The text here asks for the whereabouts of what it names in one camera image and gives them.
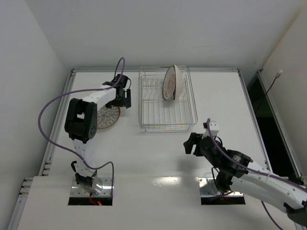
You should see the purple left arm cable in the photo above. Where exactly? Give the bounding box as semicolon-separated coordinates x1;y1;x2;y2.
38;57;126;197

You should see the sunburst plate dark rim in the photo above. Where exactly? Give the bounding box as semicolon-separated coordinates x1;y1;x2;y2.
163;66;176;100

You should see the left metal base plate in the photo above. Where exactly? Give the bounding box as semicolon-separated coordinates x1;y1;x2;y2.
70;177;112;198

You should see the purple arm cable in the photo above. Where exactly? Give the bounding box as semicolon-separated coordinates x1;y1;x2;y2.
207;118;307;230
38;57;126;197

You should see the floral plate orange rim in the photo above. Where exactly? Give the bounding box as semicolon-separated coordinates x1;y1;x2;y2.
97;106;120;129
173;65;184;100

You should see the chrome wire dish rack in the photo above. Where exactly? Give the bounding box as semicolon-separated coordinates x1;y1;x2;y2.
138;66;198;132

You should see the metal base plate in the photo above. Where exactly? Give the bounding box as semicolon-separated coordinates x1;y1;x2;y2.
198;177;244;198
70;177;112;198

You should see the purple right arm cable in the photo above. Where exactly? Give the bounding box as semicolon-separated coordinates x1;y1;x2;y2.
207;118;307;230

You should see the black wall cable white plug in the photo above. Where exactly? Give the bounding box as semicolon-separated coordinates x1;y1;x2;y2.
264;69;283;97

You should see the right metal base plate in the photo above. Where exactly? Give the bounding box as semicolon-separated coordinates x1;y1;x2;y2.
198;177;244;198

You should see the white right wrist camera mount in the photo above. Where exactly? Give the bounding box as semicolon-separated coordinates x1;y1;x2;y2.
202;121;219;138

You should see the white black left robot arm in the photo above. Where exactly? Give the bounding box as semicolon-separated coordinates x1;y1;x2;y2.
64;74;131;195

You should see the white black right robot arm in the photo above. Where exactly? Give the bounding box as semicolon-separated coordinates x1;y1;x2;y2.
183;133;307;226

